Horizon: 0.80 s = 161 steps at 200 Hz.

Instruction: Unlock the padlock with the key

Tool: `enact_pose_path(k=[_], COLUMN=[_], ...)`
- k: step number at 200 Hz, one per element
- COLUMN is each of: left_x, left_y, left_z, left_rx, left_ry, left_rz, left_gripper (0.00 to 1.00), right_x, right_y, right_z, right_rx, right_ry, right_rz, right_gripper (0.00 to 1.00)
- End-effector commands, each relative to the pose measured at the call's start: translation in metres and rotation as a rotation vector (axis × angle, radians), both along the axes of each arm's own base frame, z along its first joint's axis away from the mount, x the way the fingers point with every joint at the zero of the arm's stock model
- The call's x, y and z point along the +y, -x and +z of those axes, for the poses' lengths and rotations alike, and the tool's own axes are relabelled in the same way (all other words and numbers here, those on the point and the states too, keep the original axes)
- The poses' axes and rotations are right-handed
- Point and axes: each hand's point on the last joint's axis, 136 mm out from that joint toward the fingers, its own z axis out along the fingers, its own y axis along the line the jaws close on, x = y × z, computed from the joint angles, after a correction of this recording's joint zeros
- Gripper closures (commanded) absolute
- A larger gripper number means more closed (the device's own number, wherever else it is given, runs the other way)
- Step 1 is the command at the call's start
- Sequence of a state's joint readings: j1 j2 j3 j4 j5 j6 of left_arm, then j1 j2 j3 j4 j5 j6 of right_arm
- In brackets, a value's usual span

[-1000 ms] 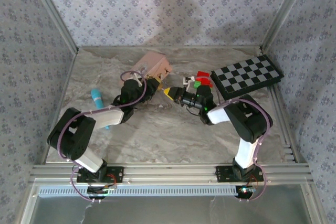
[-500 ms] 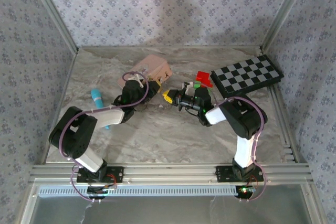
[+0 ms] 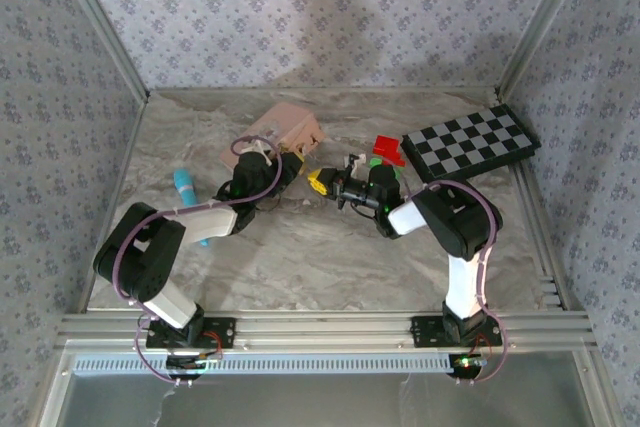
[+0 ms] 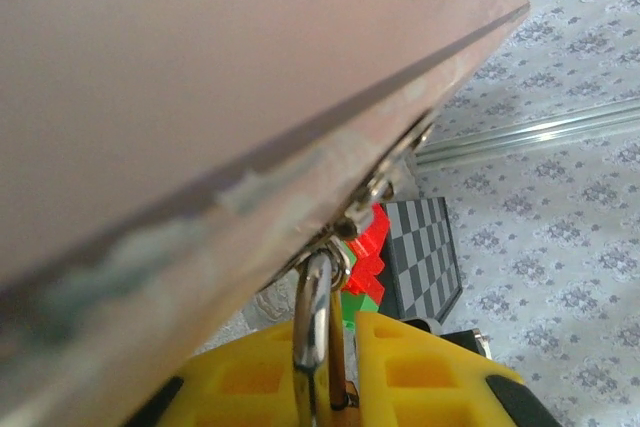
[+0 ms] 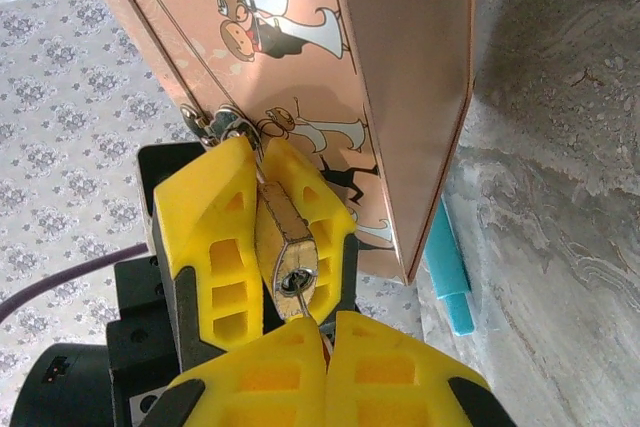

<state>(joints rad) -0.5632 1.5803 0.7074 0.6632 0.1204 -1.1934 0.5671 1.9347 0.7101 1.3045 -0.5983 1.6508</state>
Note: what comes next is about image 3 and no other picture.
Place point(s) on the yellow padlock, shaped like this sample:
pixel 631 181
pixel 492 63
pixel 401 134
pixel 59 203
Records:
pixel 317 181

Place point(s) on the pink tin box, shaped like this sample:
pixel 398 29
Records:
pixel 280 122

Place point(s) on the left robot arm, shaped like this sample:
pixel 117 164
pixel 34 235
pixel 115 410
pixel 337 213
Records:
pixel 150 252

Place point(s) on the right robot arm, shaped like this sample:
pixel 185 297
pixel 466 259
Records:
pixel 460 217

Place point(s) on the green wooden cube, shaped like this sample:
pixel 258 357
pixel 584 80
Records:
pixel 375 162
pixel 398 173

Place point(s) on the light blue tube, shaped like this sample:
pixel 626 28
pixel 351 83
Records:
pixel 184 189

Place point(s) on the black and grey chessboard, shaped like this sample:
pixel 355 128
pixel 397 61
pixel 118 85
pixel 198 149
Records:
pixel 472 139

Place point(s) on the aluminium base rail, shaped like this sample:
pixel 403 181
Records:
pixel 320 329

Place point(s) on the aluminium frame post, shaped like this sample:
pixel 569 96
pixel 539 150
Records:
pixel 542 22
pixel 102 24

